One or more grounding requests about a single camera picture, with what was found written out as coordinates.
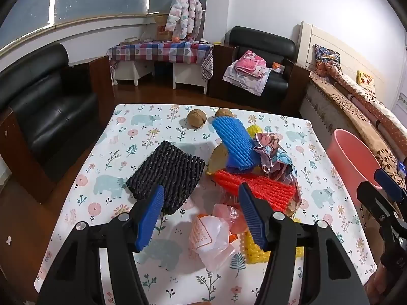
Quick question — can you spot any black leather armchair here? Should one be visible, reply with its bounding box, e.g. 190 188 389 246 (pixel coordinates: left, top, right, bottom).
208 26 310 112

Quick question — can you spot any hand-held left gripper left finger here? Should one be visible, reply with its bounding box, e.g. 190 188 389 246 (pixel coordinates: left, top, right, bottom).
36 184 166 305

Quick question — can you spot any yellow patterned pillow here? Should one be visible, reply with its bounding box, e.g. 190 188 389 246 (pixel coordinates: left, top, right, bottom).
356 70 377 94

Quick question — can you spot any yellow foam fruit net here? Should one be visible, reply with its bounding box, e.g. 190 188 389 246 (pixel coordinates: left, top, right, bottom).
246 125 265 141
243 218 304 264

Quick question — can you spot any black leather sofa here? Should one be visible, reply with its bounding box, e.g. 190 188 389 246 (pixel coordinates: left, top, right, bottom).
0 44 117 204

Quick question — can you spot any blue foam fruit net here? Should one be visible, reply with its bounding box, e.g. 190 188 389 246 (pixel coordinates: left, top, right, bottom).
211 116 256 170

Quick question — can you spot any brown leaf-patterned blanket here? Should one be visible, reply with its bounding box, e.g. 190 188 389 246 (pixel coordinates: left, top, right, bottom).
310 70 407 191

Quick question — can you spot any white side table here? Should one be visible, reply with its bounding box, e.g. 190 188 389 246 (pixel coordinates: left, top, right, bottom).
111 60 209 95

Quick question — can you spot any pink plastic bag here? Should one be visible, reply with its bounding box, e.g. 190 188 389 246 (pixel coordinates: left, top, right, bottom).
212 203 249 236

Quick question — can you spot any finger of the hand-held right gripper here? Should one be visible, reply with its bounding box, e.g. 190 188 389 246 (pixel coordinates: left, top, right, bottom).
356 180 402 227
374 168 407 203

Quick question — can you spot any colourful patterned wrapper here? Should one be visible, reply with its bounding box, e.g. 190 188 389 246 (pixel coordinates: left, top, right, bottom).
253 132 302 204

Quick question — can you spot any large orange peel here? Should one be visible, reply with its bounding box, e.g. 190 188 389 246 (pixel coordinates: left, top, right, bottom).
206 144 230 176

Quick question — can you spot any pink plastic bin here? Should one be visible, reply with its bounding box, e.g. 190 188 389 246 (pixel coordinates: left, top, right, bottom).
327 129 384 191

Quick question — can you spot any pink folded blanket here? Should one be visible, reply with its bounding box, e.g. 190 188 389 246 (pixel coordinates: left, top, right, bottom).
235 50 267 77

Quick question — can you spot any floral tablecloth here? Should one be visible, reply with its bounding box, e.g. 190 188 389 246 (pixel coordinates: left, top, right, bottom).
33 103 379 305

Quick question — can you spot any white wardrobe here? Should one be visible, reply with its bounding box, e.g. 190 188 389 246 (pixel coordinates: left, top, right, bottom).
391 79 407 121

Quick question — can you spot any red foam fruit net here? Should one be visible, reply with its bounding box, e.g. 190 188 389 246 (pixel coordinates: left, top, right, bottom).
212 169 298 213

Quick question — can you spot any white bed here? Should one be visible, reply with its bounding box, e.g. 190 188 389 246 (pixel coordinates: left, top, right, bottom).
297 22 407 197

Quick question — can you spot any orange dotted quilt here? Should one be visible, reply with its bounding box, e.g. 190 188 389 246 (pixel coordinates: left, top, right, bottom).
315 60 407 153

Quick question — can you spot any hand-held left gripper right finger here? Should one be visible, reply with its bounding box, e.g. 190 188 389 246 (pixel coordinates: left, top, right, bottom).
238 182 371 305

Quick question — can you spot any plaid tablecloth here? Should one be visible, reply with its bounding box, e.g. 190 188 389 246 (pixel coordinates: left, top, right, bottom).
107 41 214 81

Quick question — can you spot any black foam fruit net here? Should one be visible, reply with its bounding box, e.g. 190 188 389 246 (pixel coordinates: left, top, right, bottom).
126 141 206 216

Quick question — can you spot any blue patterned pillow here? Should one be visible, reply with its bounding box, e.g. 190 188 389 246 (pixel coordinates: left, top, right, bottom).
313 44 341 77

